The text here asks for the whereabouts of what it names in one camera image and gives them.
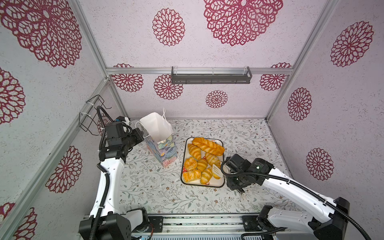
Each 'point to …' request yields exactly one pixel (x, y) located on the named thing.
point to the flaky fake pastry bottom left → (191, 175)
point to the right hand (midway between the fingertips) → (228, 182)
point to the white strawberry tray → (213, 182)
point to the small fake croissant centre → (202, 164)
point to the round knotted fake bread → (190, 163)
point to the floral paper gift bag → (157, 128)
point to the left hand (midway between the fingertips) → (142, 135)
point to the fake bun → (215, 176)
